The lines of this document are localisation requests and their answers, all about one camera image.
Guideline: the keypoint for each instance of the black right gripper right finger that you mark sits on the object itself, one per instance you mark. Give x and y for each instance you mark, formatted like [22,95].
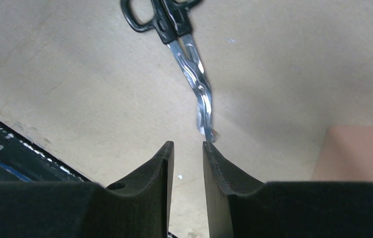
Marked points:
[240,206]

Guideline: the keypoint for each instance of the black handled scissors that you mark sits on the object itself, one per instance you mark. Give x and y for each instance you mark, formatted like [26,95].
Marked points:
[174,28]

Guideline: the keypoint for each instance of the peach plastic desk organizer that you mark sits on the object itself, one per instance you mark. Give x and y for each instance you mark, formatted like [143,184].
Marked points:
[346,154]

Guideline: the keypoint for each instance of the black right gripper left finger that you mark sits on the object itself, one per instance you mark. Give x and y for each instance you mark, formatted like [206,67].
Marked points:
[136,206]

